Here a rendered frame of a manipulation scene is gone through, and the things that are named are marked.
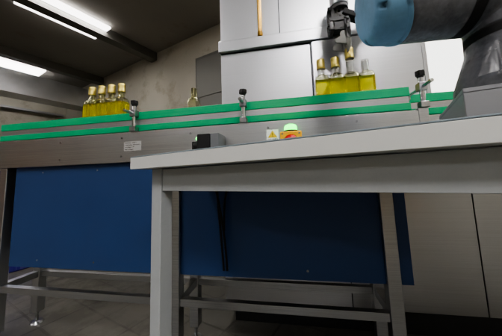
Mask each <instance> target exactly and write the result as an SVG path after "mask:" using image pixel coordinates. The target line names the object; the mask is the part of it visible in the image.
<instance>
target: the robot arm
mask: <svg viewBox="0 0 502 336"><path fill-rule="evenodd" d="M326 18H327V35H328V39H332V38H333V37H338V38H336V39H335V42H336V43H337V44H336V45H334V46H333V50H335V51H340V52H344V50H345V49H347V52H349V50H350V47H351V27H350V23H351V22H352V23H354V24H356V30H357V33H358V35H359V38H360V40H361V41H362V42H363V43H364V44H365V45H367V46H373V47H374V46H385V47H393V46H397V45H402V44H410V43H423V42H431V41H439V40H452V39H461V40H462V50H463V57H464V59H463V63H462V67H461V69H460V73H459V77H458V79H457V83H456V86H455V89H454V91H453V99H455V98H456V96H457V95H458V94H459V93H460V91H461V90H462V89H463V88H469V87H479V86H484V85H490V84H499V83H502V0H355V4H354V10H351V9H349V8H348V0H329V7H328V8H327V12H326Z"/></svg>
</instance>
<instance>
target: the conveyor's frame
mask: <svg viewBox="0 0 502 336"><path fill-rule="evenodd" d="M416 122H419V115H418V111H417V110H414V111H395V112H385V113H367V114H356V115H346V116H328V117H318V118H308V119H290V120H280V121H269V122H251V123H249V124H231V125H212V126H202V127H192V128H174V129H164V130H154V131H139V132H132V133H128V132H125V133H115V134H96V135H86V136H76V137H57V138H47V139H38V140H19V141H9V142H0V169H1V170H3V169H16V168H30V167H59V166H75V165H90V164H119V163H131V157H134V156H141V155H153V154H160V153H166V152H178V151H184V150H191V149H192V142H193V141H195V142H196V141H197V140H196V137H197V135H198V134H210V133H220V134H222V135H223V136H225V137H226V146H228V145H235V144H241V143H253V142H259V141H265V140H278V139H280V132H281V131H284V127H285V125H287V124H295V125H296V126H297V130H298V131H302V137H303V136H309V135H316V134H328V133H334V132H341V131H352V130H359V129H366V128H378V127H384V126H390V125H402V124H409V123H416Z"/></svg>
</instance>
